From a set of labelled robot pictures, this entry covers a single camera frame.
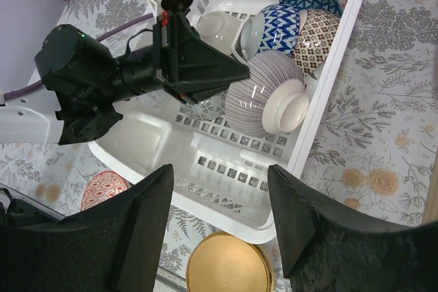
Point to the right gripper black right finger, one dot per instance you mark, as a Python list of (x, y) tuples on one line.
[(327, 246)]

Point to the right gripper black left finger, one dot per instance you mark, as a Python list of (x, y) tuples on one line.
[(112, 246)]

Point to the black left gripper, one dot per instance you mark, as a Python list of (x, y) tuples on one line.
[(87, 80)]

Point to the red eye pattern bowl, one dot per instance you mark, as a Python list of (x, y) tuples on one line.
[(103, 186)]

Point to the purple striped bowl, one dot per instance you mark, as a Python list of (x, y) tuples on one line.
[(271, 101)]

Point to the white plastic dish rack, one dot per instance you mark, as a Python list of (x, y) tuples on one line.
[(221, 151)]

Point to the brown checker pattern bowl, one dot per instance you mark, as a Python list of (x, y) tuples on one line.
[(315, 40)]

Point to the yellow rimmed bottom bowl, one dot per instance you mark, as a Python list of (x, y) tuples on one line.
[(223, 262)]

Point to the floral table mat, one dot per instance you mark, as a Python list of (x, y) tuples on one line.
[(374, 150)]

